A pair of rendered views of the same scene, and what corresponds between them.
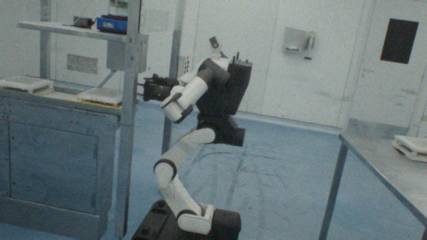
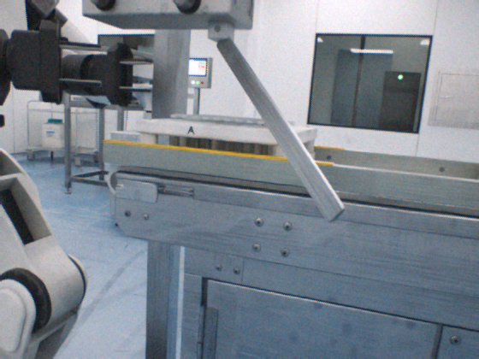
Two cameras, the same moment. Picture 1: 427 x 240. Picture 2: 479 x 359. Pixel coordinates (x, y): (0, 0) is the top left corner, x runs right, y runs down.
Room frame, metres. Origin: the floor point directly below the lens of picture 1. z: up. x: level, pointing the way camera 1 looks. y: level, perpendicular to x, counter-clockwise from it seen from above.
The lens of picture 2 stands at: (2.87, 0.81, 1.01)
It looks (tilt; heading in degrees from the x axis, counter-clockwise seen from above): 12 degrees down; 192
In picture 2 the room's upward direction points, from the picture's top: 4 degrees clockwise
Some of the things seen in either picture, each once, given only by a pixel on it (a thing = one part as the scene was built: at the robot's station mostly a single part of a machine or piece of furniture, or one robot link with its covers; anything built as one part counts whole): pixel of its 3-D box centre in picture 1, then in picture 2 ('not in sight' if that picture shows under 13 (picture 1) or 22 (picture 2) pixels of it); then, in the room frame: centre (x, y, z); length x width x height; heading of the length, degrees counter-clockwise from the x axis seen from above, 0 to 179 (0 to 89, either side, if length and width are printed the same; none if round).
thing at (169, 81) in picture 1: (162, 83); (17, 60); (2.31, 0.36, 1.06); 0.12 x 0.10 x 0.13; 116
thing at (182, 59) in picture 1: (182, 71); not in sight; (2.99, 0.31, 1.05); 0.17 x 0.06 x 0.26; 174
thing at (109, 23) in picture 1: (120, 25); not in sight; (2.20, 0.62, 1.39); 0.21 x 0.20 x 0.09; 174
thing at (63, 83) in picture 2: not in sight; (80, 85); (2.27, 0.44, 1.03); 0.06 x 0.03 x 0.02; 116
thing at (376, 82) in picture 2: not in sight; (366, 82); (-2.66, 1.32, 1.43); 1.38 x 0.01 x 1.16; 82
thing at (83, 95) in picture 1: (105, 95); (236, 129); (2.17, 0.67, 0.97); 0.25 x 0.24 x 0.02; 174
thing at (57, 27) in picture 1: (87, 32); not in sight; (2.17, 0.80, 1.33); 0.62 x 0.38 x 0.04; 84
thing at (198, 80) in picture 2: not in sight; (195, 96); (-0.43, -0.20, 1.07); 0.23 x 0.10 x 0.62; 82
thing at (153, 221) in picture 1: (190, 228); not in sight; (2.11, 0.06, 0.19); 0.64 x 0.52 x 0.33; 84
